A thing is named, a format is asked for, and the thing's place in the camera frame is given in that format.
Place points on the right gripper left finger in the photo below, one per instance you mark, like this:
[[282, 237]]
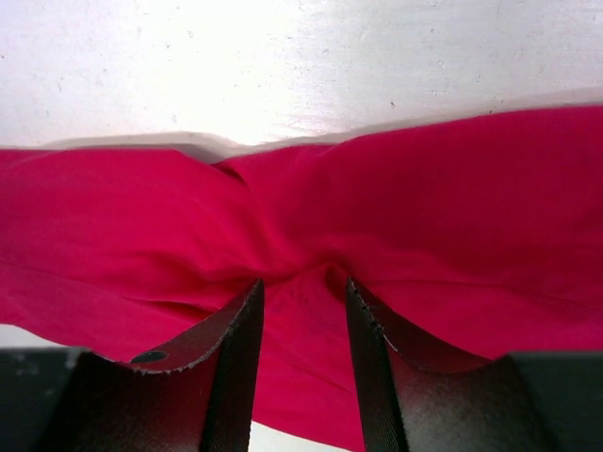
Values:
[[193, 393]]

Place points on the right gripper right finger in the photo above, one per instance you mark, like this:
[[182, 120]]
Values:
[[417, 392]]

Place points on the bright red t shirt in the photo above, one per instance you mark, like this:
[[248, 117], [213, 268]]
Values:
[[486, 232]]

